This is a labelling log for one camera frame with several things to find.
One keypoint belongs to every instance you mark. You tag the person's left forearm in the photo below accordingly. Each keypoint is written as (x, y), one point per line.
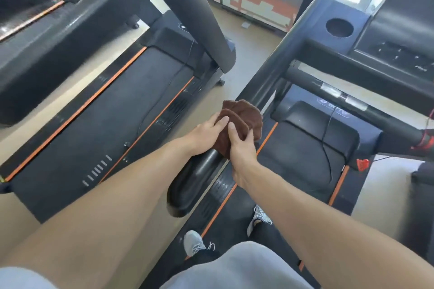
(95, 211)

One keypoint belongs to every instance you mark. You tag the person's right hand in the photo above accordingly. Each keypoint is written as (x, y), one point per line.
(242, 160)

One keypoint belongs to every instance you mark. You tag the person's grey shirt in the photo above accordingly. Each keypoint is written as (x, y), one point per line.
(237, 268)

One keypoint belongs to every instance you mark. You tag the person's right grey shoe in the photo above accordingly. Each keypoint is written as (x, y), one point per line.
(261, 212)

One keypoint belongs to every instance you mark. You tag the person's grey shoe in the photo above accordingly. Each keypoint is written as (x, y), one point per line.
(193, 241)
(261, 212)

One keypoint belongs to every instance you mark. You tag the grey metal floor bracket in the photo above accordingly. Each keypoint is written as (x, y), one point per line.
(245, 25)

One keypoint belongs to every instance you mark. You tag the person's left grey shoe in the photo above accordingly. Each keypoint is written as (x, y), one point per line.
(193, 241)

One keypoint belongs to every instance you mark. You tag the person's left hand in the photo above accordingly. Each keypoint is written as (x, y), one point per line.
(205, 138)

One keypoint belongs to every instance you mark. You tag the brown microfibre cloth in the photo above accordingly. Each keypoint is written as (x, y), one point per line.
(244, 112)

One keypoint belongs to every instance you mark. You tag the person's right forearm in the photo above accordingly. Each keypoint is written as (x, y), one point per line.
(339, 231)

